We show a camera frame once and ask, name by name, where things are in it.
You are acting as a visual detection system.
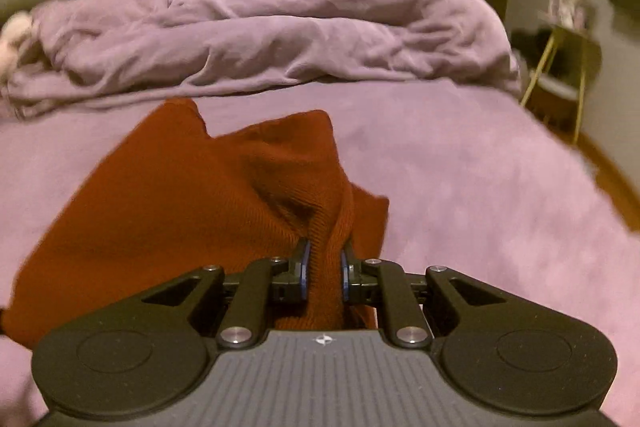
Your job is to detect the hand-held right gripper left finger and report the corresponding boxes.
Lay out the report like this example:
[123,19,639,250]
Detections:
[142,239,314,350]

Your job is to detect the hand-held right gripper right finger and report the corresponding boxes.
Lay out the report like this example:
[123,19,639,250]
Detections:
[340,243,498,350]

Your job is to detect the brown knit cardigan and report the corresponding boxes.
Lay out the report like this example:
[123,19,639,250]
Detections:
[0,98,391,350]

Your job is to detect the purple bed sheet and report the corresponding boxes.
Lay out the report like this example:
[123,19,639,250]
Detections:
[0,77,640,427]

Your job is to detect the crumpled purple duvet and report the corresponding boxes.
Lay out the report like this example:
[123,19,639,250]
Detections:
[7,0,524,118]

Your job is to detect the gold side table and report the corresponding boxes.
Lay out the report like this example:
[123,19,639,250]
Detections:
[519,23,604,144]

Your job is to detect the white plush toy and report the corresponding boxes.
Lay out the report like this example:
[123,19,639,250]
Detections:
[0,9,42,84]

